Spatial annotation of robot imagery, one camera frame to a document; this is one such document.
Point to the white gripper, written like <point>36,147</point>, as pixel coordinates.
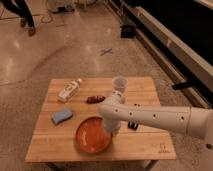
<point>111,126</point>

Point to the orange ceramic bowl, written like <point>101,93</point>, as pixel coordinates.
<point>90,136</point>

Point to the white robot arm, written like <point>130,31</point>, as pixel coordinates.
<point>193,121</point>

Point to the dark red food item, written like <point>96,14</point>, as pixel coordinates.
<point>95,99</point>

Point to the wooden table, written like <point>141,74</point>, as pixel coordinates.
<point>52,143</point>

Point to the translucent plastic cup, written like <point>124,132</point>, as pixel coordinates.
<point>119,83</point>

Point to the blue sponge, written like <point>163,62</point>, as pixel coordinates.
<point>61,116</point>

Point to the white plastic bottle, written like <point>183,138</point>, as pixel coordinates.
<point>66,93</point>

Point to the black box on floor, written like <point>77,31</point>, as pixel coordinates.
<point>127,31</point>

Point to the long grey black bench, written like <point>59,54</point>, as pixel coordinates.
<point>179,33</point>

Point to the grey device on floor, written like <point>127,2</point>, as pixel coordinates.
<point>59,6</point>

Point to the person's legs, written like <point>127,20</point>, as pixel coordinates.
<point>20,8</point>

